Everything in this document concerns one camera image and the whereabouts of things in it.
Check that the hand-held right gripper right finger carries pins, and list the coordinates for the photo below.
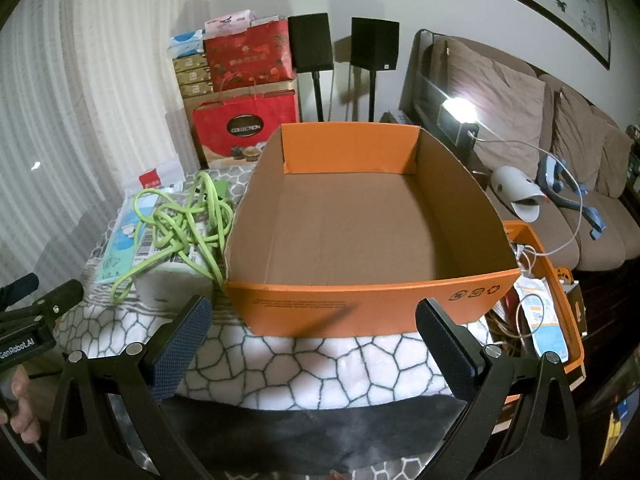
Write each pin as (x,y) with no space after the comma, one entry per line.
(450,355)

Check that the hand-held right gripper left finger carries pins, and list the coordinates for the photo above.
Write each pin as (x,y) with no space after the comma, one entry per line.
(184,347)

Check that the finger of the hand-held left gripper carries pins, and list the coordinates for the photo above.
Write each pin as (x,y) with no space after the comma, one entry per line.
(22,287)
(60,295)

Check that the grey labelled packet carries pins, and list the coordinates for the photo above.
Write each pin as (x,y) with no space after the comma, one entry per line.
(165,285)

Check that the white blue packet red label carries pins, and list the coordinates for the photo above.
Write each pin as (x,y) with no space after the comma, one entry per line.
(117,245)

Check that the orange cardboard box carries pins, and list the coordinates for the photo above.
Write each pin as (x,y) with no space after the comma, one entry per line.
(350,310)

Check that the person's left hand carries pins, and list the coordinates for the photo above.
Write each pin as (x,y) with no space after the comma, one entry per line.
(15,410)

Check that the blue white mask packet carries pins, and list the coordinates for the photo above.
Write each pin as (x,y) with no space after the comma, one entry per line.
(542,320)

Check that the grey white patterned blanket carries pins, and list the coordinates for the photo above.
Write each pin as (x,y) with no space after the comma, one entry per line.
(300,365)

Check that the orange plastic basket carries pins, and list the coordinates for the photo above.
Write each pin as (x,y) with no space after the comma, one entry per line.
(575,340)

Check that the white handheld device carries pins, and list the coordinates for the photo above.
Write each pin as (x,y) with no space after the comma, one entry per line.
(510,182)

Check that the white curtain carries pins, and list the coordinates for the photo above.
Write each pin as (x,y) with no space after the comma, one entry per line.
(75,110)

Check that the brown sofa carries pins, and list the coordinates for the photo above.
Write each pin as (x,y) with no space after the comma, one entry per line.
(600,240)

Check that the red gift bag round label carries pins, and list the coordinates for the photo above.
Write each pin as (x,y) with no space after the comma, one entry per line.
(220,125)

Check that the bright box lamp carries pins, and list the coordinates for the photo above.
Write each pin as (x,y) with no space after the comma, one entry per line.
(457,115)

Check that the brown sofa cushion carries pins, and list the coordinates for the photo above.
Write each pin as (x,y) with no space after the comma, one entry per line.
(580,135)
(617,165)
(500,90)

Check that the blue white tissue pack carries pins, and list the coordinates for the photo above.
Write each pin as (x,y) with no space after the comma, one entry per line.
(186,45)

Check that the red floral gift bag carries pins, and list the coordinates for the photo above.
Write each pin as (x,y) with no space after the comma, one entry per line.
(250,60)

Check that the pink packet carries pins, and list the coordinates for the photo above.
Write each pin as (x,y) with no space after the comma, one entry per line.
(227,22)

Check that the black speaker on stand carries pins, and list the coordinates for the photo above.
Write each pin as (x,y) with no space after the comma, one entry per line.
(375,42)
(310,42)

